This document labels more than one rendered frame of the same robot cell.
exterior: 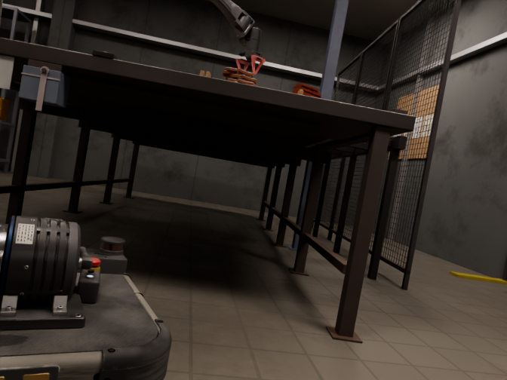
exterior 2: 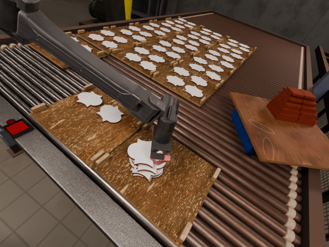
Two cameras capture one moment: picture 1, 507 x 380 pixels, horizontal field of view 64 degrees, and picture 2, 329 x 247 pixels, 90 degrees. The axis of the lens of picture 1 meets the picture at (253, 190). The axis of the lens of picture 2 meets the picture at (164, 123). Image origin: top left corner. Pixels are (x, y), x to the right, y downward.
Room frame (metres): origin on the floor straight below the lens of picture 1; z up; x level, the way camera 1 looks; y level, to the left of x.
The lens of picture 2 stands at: (1.50, -0.05, 1.55)
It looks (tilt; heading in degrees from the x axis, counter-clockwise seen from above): 44 degrees down; 28
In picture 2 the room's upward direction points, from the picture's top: 16 degrees clockwise
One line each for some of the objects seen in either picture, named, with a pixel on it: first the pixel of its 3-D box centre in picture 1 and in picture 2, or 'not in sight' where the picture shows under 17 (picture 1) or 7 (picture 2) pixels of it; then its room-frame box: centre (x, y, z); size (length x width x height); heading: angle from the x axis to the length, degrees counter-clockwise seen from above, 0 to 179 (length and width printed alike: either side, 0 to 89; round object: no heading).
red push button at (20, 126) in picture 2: not in sight; (18, 128); (1.54, 0.64, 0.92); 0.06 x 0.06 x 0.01; 4
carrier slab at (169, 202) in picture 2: not in sight; (160, 169); (1.84, 0.08, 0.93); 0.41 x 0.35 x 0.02; 93
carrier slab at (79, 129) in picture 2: not in sight; (92, 118); (1.80, 0.50, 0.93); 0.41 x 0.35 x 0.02; 95
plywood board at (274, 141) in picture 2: not in sight; (283, 126); (2.48, -0.26, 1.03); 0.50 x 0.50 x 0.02; 39
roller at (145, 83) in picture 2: not in sight; (153, 89); (2.28, 0.51, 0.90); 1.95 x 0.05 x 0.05; 94
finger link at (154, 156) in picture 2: (253, 64); (159, 154); (1.80, 0.09, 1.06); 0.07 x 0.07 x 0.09; 38
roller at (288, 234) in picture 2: not in sight; (115, 112); (1.94, 0.49, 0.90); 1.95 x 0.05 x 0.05; 94
